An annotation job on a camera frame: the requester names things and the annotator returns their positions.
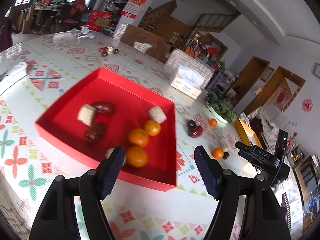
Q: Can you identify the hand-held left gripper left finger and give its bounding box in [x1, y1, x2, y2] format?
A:
[29, 145, 125, 240]

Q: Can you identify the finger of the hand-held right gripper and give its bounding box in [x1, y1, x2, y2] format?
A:
[235, 141, 258, 155]
[238, 150, 257, 167]

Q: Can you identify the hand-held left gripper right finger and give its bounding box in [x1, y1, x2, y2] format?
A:
[194, 145, 292, 240]

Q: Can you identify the red cardboard box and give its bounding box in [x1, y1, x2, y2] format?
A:
[34, 67, 178, 192]

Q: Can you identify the gold gift box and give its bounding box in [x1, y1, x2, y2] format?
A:
[233, 117, 263, 149]

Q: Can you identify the white lace cloth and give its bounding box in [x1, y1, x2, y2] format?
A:
[249, 105, 284, 142]

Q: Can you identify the large dark brown date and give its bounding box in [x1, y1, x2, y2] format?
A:
[188, 125, 204, 138]

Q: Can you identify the plate of green vegetables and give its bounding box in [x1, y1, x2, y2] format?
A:
[204, 93, 237, 124]

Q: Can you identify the red round paper decoration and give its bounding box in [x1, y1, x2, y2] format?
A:
[301, 98, 314, 112]

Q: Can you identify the tissue box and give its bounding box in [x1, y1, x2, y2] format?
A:
[169, 65, 203, 100]

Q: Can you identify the white patterned package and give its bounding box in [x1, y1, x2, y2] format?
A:
[165, 48, 214, 88]

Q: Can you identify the shelf of goods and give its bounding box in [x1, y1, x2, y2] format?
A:
[184, 32, 229, 64]

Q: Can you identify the patterned tablecloth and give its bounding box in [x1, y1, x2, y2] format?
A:
[0, 31, 304, 240]

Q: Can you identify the brown chair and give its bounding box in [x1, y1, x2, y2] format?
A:
[119, 23, 171, 63]

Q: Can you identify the white flat object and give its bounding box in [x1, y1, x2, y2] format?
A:
[0, 61, 28, 87]

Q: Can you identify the wooden staircase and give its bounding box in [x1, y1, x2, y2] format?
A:
[139, 0, 240, 33]

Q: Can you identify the red gift carton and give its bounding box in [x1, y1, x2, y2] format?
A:
[86, 10, 112, 28]

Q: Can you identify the stack of cardboard boxes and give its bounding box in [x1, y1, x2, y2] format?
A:
[16, 6, 36, 35]

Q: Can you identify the wooden door frame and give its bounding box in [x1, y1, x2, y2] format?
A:
[250, 66, 306, 114]
[231, 56, 271, 116]

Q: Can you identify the small picture frame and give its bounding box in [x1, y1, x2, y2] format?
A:
[259, 67, 275, 82]

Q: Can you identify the red wall poster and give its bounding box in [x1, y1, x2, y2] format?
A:
[120, 0, 151, 18]

